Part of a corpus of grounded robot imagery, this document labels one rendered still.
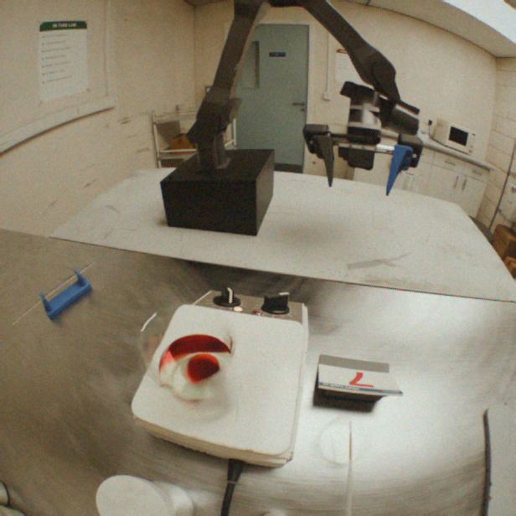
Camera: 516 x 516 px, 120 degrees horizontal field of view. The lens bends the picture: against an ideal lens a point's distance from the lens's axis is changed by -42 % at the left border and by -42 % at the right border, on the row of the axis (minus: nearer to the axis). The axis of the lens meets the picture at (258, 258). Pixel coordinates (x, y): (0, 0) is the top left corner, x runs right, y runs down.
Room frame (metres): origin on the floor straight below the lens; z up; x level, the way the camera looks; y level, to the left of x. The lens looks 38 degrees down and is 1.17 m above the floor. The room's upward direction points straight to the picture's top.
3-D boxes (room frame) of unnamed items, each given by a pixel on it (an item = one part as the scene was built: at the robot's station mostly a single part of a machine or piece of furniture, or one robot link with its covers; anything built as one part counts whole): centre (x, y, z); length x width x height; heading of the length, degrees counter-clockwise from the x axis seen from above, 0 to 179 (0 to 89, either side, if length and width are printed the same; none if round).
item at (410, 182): (2.16, -1.56, 0.40); 0.24 x 0.01 x 0.30; 78
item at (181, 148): (2.41, 0.58, 0.59); 0.65 x 0.48 x 0.93; 78
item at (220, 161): (0.50, 0.09, 1.04); 0.07 x 0.07 x 0.06; 85
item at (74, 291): (0.22, 0.33, 0.92); 0.10 x 0.03 x 0.04; 144
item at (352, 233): (0.54, -0.07, 0.45); 1.20 x 0.48 x 0.90; 78
